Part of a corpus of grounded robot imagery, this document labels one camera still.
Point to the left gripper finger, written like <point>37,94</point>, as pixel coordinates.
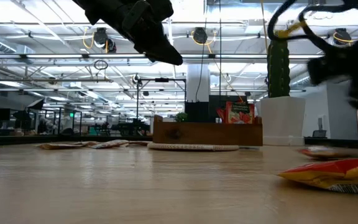
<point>168,48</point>
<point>160,56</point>

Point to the orange peach tea packet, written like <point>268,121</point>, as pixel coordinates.
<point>322,152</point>
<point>328,179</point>

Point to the brown wooden tea box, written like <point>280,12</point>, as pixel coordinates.
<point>207,135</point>

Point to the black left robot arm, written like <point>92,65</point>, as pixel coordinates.
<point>89,7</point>

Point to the white building column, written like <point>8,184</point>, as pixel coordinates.
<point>197,84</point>

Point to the small green plant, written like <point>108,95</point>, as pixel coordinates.
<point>181,116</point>

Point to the black cabinet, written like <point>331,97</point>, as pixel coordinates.
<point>200,109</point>

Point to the white hexagonal planter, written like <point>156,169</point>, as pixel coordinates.
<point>280,121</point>

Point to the green cactus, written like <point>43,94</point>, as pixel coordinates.
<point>278,71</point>

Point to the white woven round coaster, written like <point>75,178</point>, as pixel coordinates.
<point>191,147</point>

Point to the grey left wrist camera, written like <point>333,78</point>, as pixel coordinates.
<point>137,15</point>

